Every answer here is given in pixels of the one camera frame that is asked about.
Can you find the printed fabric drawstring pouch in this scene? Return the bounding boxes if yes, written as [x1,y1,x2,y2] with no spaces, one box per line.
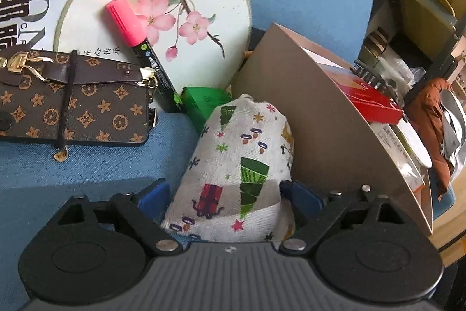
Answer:
[161,94,296,244]

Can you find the clear plastic bag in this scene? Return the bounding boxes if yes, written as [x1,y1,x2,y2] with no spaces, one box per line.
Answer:
[380,48,427,87]

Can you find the brown cloth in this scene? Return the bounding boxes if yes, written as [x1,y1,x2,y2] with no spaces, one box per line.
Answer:
[405,77,456,201]

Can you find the olive gold folder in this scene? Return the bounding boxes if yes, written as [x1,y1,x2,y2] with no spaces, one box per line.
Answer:
[396,0,458,43]

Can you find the pink highlighter marker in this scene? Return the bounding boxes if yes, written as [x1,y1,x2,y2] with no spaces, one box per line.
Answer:
[106,0,183,113]

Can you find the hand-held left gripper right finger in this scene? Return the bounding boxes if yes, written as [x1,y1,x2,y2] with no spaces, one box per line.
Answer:
[278,180,404,256]

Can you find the beige cardboard storage box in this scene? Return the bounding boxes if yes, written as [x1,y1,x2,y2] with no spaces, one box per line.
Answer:
[231,23,435,236]

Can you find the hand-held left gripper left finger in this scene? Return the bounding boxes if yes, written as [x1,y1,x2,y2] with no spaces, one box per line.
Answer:
[56,179,184,258]

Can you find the white round disc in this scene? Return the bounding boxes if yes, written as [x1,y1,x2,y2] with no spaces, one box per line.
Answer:
[396,121,434,169]

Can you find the black metal shelf rack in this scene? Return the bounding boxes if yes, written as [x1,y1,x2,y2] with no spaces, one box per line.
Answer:
[354,0,466,108]

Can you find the silver foil bag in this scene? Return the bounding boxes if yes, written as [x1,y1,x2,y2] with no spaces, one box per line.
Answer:
[438,90,466,183]

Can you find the round floral paper fan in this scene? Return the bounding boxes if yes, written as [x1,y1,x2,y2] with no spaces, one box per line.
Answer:
[53,0,252,92]

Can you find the white printed packet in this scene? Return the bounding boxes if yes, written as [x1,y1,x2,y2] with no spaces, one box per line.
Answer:
[372,122,426,192]

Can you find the brown tape roll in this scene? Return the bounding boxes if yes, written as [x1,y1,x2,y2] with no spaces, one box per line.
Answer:
[364,27,391,57]

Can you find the green small box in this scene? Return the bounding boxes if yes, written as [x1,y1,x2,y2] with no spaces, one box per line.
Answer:
[181,87,234,136]

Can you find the brown patterned leather wallet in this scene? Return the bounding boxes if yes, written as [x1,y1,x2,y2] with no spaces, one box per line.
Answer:
[0,49,160,162]

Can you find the red flat box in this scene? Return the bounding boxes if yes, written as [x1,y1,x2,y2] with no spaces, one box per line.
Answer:
[320,65,405,124]

